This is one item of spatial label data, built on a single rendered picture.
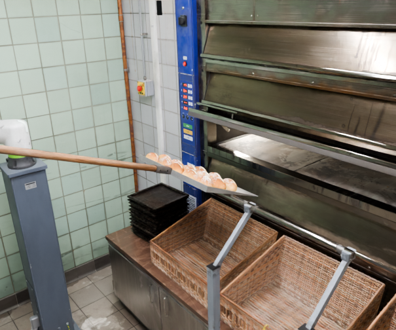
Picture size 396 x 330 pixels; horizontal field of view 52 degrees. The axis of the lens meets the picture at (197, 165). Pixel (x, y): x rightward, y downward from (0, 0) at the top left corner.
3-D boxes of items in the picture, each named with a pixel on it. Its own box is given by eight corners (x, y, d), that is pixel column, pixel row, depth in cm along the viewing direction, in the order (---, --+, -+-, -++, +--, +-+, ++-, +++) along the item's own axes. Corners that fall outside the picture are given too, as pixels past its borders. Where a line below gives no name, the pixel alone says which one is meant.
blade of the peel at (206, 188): (205, 192, 177) (207, 186, 177) (138, 159, 217) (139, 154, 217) (258, 196, 202) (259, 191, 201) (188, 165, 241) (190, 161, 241)
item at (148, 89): (146, 93, 289) (145, 78, 285) (154, 95, 282) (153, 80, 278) (137, 94, 285) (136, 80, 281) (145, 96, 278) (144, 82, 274)
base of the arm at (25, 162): (-1, 158, 234) (-4, 148, 232) (25, 152, 242) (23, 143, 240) (12, 171, 215) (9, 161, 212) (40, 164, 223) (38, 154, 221)
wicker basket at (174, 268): (212, 234, 269) (211, 196, 259) (277, 274, 228) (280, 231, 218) (149, 262, 242) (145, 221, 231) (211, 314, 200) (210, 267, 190)
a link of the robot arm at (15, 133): (10, 150, 229) (3, 116, 222) (36, 150, 227) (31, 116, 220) (-3, 158, 217) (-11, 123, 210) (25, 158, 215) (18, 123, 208)
